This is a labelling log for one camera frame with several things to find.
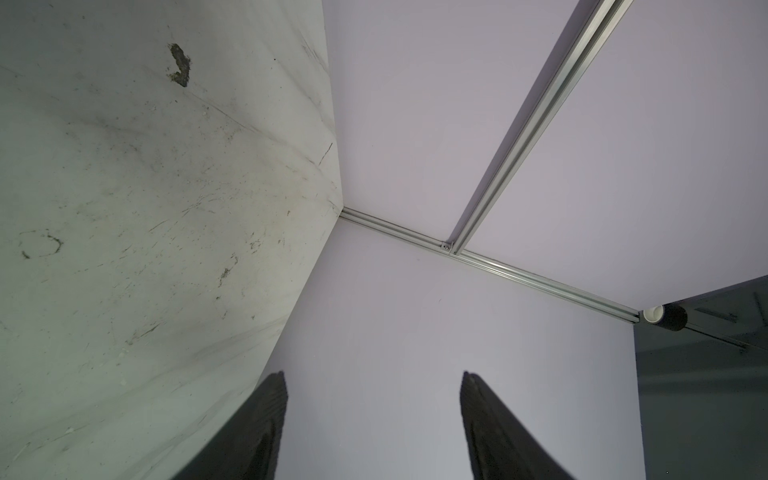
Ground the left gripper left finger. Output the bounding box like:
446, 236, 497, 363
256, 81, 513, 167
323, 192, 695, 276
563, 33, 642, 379
175, 371, 288, 480

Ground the aluminium wall frame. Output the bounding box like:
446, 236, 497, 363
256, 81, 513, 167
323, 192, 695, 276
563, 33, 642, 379
324, 1, 637, 322

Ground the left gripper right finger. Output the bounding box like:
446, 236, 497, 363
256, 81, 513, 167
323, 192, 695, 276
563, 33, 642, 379
459, 372, 572, 480

